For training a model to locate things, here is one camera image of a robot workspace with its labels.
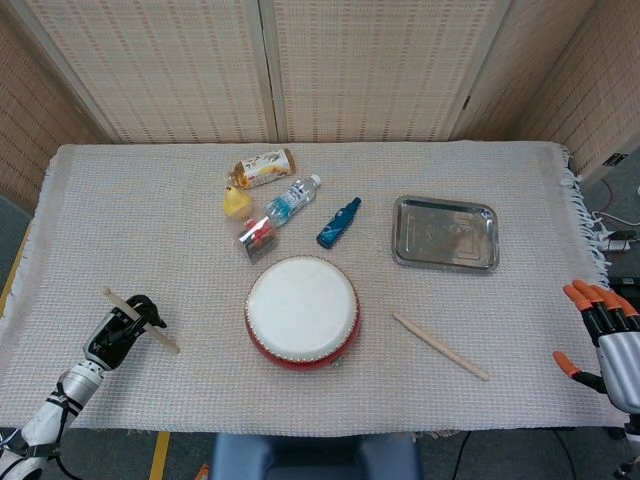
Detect white power strip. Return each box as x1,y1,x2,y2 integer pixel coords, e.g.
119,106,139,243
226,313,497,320
597,228,634,253

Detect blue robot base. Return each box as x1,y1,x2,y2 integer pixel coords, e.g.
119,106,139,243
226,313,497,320
209,432,422,480

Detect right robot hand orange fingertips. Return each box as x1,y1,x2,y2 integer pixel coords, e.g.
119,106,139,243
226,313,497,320
552,279,640,414

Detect woven folding screen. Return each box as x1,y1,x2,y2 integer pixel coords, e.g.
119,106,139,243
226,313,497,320
0,0,640,216

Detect white woven tablecloth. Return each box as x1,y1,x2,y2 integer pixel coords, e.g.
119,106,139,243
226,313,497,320
0,141,626,434

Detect white floor cable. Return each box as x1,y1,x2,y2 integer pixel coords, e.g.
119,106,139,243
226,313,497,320
592,209,640,227

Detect red drum white skin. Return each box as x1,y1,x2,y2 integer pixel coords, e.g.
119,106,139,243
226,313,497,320
243,255,362,372

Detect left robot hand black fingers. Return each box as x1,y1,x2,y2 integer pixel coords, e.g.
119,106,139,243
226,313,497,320
82,294,169,372

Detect yellow toy pear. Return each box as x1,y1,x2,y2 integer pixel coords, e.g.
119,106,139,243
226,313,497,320
222,185,254,220

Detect red floor cable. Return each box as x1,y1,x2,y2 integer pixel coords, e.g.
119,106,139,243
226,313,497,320
598,177,621,214

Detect wooden drumstick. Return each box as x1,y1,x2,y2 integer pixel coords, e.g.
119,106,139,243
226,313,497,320
101,286,180,355
392,312,490,382

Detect clear water bottle blue label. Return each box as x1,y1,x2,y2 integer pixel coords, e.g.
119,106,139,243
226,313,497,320
263,173,323,226

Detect black box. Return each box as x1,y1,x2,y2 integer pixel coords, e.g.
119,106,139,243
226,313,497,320
610,275,640,316

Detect biscuit snack packet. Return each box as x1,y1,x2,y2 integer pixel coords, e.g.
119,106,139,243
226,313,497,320
228,148,297,190

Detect small blue bottle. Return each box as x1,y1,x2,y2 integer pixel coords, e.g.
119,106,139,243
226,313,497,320
315,196,363,250

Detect rectangular metal tray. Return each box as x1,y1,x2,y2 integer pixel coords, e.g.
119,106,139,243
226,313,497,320
390,194,500,272

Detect clear plastic box red contents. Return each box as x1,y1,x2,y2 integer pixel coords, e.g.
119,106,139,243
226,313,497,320
235,213,279,265

